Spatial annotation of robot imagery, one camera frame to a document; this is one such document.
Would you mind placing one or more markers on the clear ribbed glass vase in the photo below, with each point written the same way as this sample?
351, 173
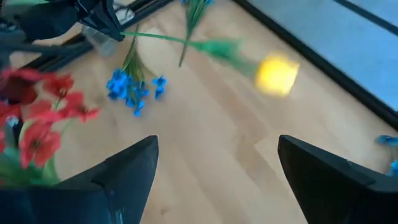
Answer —
104, 46

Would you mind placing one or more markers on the red artificial flower bunch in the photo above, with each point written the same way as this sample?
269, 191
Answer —
38, 144
18, 90

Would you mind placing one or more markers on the blue flower stem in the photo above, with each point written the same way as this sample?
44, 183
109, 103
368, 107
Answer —
194, 15

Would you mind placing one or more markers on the black aluminium table frame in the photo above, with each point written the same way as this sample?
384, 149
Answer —
357, 89

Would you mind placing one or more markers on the blue artificial flower bunch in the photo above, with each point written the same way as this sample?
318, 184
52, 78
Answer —
387, 140
124, 87

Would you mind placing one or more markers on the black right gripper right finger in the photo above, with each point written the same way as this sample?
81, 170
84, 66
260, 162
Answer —
335, 193

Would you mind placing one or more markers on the yellow artificial tulip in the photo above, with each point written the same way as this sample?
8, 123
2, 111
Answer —
276, 74

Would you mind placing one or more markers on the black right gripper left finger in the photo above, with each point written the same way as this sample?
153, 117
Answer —
93, 193

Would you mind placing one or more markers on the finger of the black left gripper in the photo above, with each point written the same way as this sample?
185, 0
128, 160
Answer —
90, 14
109, 18

